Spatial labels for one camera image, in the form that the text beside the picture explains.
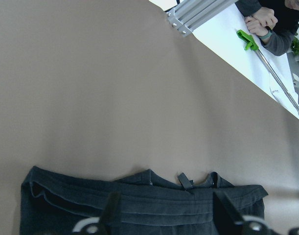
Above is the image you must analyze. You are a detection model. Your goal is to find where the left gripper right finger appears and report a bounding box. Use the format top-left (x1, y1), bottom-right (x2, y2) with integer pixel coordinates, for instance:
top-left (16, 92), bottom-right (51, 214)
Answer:
top-left (213, 191), bottom-right (244, 235)

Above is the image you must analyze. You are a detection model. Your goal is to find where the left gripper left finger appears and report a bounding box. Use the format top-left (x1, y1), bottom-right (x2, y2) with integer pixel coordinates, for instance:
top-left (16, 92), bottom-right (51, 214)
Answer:
top-left (98, 191), bottom-right (121, 235)

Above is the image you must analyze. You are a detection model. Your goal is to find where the black graphic t-shirt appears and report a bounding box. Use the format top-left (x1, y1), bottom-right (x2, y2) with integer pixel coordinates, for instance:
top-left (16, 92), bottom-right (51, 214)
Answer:
top-left (20, 167), bottom-right (267, 235)

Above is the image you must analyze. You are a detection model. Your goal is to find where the seated person in black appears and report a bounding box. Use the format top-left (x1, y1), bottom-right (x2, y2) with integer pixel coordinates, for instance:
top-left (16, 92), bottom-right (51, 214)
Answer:
top-left (235, 0), bottom-right (299, 56)

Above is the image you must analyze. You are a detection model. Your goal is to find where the green handled reacher tool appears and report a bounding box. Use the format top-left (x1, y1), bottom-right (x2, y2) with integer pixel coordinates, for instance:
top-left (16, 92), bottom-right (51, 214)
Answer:
top-left (236, 29), bottom-right (299, 115)

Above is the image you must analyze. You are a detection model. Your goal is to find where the aluminium frame post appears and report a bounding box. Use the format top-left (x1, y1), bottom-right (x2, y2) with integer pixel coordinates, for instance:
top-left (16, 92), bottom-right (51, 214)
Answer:
top-left (166, 0), bottom-right (236, 37)

